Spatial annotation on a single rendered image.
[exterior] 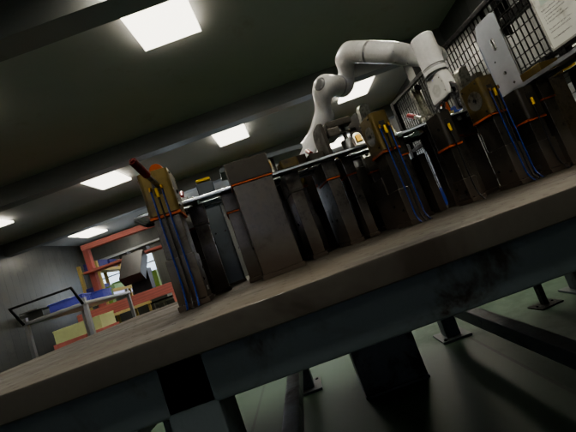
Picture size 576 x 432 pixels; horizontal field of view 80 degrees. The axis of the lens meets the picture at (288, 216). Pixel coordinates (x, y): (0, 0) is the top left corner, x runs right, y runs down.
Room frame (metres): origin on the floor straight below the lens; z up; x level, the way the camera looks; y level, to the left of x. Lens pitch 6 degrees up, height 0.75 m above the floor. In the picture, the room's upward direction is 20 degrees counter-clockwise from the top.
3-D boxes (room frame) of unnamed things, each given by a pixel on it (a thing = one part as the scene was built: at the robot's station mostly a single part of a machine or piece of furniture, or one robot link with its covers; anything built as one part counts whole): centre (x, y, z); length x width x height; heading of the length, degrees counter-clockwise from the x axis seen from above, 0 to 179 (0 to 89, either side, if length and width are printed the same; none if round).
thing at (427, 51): (1.27, -0.72, 1.28); 0.09 x 0.08 x 0.13; 134
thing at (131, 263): (5.38, 2.80, 1.05); 1.62 x 1.45 x 2.09; 89
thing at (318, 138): (1.40, -0.32, 0.95); 0.18 x 0.13 x 0.49; 100
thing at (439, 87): (1.26, -0.71, 1.14); 0.10 x 0.07 x 0.11; 10
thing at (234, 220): (1.11, 0.16, 0.84); 0.12 x 0.05 x 0.29; 10
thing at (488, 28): (1.30, -0.97, 1.17); 0.12 x 0.01 x 0.34; 10
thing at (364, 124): (1.01, -0.34, 0.87); 0.12 x 0.07 x 0.35; 10
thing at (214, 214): (1.43, 0.29, 0.92); 0.08 x 0.08 x 0.44; 10
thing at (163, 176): (0.89, 0.30, 0.88); 0.14 x 0.09 x 0.36; 10
